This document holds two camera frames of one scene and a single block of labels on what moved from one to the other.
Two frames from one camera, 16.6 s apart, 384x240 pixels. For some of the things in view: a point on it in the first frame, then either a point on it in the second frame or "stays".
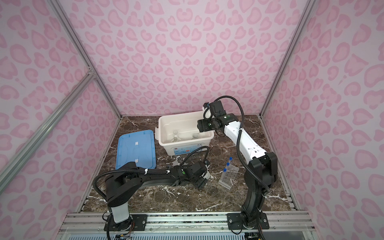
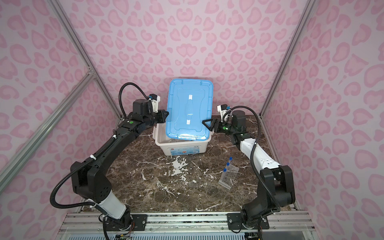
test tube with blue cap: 224,174 stays
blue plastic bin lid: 139,147 to 189,103
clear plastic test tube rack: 228,176 stays
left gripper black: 202,182 to 162,116
